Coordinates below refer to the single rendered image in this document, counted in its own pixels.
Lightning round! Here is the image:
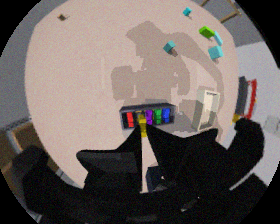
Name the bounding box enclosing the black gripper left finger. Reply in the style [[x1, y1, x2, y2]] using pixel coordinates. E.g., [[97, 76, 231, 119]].
[[76, 125, 143, 192]]

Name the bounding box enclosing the yellow fuse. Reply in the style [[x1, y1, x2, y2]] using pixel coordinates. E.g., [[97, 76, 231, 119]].
[[139, 113, 147, 137]]

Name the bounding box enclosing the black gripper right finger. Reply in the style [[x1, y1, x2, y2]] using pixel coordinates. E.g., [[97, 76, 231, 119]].
[[147, 124, 218, 185]]

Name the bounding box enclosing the green rectangular block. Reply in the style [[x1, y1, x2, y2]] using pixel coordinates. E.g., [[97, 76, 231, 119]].
[[199, 26, 214, 39]]

